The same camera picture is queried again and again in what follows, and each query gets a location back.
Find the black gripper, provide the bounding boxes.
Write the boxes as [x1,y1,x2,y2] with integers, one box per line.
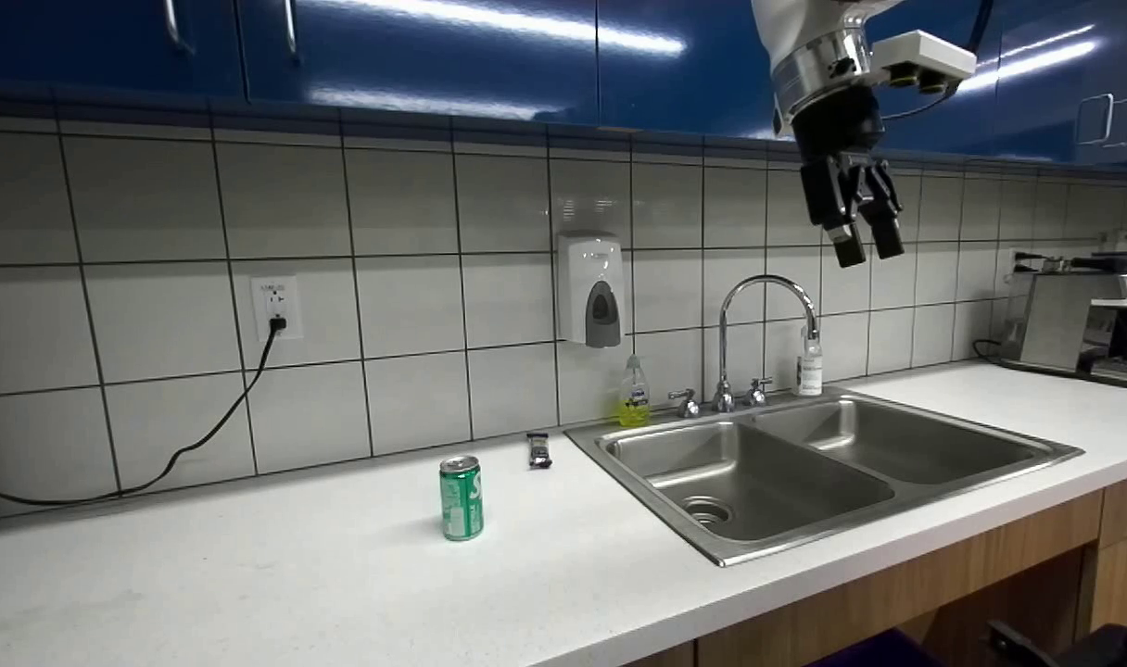
[789,80,907,270]

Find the green sprite can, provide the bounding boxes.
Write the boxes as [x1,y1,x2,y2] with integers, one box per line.
[437,453,490,544]

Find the stainless steel double sink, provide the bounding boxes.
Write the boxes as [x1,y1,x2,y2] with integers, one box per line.
[563,389,1086,570]

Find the clear pump soap bottle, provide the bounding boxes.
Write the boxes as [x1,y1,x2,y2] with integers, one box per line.
[793,321,830,399]

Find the chrome gooseneck faucet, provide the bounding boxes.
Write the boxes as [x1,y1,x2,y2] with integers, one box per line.
[709,270,828,417]

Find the silver coffee machine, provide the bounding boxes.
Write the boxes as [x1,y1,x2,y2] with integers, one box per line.
[999,245,1127,391]

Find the yellow dish soap bottle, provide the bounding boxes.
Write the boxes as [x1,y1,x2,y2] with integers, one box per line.
[603,348,661,432]

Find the wooden lower cabinets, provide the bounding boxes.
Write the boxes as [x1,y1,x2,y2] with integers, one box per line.
[631,467,1127,667]

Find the blue upper cabinets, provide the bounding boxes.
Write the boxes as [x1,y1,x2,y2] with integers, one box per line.
[0,0,1127,174]

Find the blue chair seat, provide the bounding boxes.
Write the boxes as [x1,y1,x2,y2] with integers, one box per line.
[807,627,947,667]

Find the black chair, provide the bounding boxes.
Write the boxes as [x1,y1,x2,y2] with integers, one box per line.
[981,594,1127,667]

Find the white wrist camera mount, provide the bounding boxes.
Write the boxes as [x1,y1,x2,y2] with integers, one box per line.
[866,24,980,100]

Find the white wall soap dispenser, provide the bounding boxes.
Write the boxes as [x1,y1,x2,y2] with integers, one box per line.
[551,233,631,353]

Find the white wall power outlet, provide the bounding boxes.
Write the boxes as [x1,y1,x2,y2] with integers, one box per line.
[249,275,302,368]

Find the black power cord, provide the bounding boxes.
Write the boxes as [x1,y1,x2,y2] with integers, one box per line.
[0,316,294,510]

